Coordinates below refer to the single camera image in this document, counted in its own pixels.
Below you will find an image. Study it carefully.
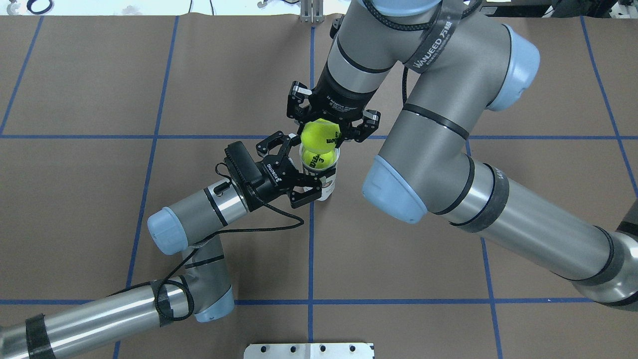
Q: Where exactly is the white pedestal column base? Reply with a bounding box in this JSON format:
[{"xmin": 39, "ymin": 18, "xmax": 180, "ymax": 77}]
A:
[{"xmin": 242, "ymin": 343, "xmax": 375, "ymax": 359}]

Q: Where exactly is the yellow tennis ball Wilson 3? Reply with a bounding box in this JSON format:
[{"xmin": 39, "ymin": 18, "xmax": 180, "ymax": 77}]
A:
[{"xmin": 301, "ymin": 149, "xmax": 336, "ymax": 170}]

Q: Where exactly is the aluminium frame post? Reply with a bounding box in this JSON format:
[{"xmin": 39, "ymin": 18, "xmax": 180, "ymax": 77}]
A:
[{"xmin": 299, "ymin": 0, "xmax": 325, "ymax": 24}]

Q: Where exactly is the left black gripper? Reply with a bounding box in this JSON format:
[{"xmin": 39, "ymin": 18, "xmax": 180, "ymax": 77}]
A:
[{"xmin": 242, "ymin": 131, "xmax": 322, "ymax": 210}]

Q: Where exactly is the black camera cable left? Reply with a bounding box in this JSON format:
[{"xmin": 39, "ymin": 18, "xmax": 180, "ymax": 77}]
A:
[{"xmin": 107, "ymin": 162, "xmax": 306, "ymax": 320}]

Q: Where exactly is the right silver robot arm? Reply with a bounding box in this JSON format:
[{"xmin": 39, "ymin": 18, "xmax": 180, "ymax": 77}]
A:
[{"xmin": 288, "ymin": 0, "xmax": 637, "ymax": 311}]

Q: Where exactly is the white tennis ball can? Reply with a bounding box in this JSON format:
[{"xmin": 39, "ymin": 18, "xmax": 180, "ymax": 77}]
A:
[{"xmin": 299, "ymin": 145, "xmax": 340, "ymax": 201}]

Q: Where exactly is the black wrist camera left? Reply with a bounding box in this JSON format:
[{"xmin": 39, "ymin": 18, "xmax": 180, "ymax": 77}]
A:
[{"xmin": 224, "ymin": 141, "xmax": 264, "ymax": 187}]

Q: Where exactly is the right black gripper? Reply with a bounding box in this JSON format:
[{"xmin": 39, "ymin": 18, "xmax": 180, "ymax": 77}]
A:
[{"xmin": 287, "ymin": 80, "xmax": 381, "ymax": 146}]

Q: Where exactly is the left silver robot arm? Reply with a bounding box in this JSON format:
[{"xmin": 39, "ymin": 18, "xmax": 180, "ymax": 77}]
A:
[{"xmin": 1, "ymin": 132, "xmax": 321, "ymax": 359}]

